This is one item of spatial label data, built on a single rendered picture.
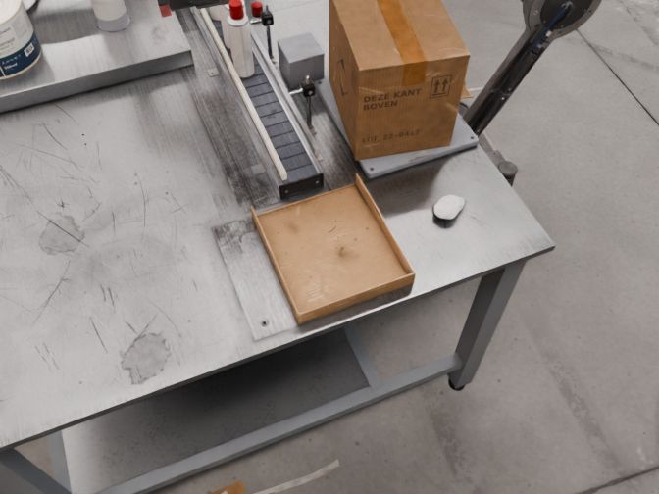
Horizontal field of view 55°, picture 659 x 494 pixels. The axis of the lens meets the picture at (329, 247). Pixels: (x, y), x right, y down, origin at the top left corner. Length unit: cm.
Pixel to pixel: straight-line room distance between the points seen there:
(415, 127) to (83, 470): 126
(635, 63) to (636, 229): 104
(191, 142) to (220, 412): 77
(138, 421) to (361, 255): 88
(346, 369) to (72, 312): 85
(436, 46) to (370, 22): 16
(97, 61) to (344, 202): 79
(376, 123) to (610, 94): 195
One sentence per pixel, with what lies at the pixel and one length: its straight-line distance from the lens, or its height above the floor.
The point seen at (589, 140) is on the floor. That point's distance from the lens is 299.
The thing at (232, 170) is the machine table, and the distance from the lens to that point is 154.
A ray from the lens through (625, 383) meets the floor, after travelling 234.
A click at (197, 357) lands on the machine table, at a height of 83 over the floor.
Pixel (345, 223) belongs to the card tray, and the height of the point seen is 83.
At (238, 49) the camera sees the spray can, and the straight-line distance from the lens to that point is 165.
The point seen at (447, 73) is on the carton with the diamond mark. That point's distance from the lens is 141.
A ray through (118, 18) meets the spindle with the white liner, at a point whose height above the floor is 92.
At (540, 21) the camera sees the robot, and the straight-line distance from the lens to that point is 205.
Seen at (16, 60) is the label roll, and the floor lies 92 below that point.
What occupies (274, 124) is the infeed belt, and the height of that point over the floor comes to 88.
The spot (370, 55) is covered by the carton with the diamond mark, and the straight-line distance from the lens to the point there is 137.
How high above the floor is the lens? 196
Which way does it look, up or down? 55 degrees down
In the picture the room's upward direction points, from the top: straight up
